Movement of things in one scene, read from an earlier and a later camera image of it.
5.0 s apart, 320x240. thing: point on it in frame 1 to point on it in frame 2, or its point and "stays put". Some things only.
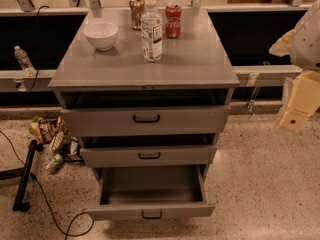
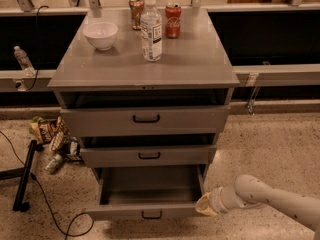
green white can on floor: x=53 y=165 stays put
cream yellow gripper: x=307 y=44 to x=217 y=200
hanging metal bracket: x=252 y=81 stays put
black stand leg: x=23 y=174 stays put
